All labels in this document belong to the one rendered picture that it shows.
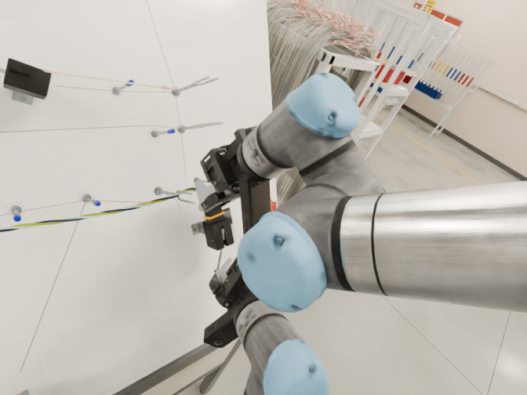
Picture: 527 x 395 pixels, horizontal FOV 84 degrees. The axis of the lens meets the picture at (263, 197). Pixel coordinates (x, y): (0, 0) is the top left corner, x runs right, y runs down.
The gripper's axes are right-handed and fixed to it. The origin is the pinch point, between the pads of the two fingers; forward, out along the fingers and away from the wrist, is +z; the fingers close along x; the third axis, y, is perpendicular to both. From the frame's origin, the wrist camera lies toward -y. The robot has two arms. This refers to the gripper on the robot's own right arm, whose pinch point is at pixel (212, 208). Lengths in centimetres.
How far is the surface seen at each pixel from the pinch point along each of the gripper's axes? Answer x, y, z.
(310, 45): -53, 38, -3
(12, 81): 24.6, 22.4, -10.5
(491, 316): -244, -161, 71
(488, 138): -788, -43, 147
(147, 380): 19.0, -26.5, 19.9
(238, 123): -15.0, 16.9, -0.2
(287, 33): -55, 48, 4
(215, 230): 1.6, -4.4, -0.1
